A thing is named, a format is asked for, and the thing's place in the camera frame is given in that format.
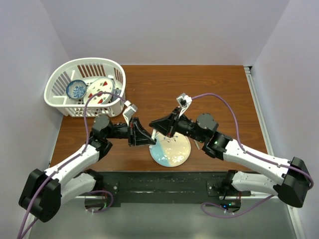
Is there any blue and cream plate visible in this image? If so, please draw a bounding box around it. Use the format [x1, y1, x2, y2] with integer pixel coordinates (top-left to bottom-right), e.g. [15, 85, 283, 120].
[149, 130, 191, 167]

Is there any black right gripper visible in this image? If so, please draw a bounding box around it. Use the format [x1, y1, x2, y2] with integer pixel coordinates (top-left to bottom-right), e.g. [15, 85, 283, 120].
[149, 109, 205, 144]

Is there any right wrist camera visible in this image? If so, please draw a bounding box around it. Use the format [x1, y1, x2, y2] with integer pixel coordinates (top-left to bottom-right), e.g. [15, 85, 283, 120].
[176, 93, 192, 117]

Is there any white plastic dish basket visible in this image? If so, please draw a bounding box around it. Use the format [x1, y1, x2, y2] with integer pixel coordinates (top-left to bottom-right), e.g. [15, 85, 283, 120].
[44, 57, 126, 117]

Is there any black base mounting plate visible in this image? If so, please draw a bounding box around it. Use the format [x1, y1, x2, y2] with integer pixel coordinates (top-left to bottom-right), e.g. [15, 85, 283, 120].
[85, 169, 252, 209]

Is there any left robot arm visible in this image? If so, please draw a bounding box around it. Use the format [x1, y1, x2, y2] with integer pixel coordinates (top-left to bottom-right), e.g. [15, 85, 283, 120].
[18, 115, 156, 222]

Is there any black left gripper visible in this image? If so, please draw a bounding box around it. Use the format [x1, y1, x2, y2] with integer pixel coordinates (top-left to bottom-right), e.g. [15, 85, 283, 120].
[105, 116, 156, 146]

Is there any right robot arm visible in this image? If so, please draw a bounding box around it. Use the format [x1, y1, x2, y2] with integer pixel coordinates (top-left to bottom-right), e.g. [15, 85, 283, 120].
[149, 107, 313, 208]

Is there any blue white patterned bowl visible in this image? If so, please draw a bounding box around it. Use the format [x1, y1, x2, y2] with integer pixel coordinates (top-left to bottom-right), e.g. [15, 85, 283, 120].
[66, 80, 87, 100]

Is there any white plate red pattern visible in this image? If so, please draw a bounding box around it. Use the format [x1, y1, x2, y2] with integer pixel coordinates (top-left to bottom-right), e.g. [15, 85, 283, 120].
[83, 77, 115, 104]

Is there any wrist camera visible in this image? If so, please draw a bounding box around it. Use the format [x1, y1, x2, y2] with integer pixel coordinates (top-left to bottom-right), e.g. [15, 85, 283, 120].
[176, 93, 192, 117]
[122, 101, 138, 125]

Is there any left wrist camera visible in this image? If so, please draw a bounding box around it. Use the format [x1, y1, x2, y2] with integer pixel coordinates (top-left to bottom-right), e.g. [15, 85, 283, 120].
[122, 101, 138, 125]

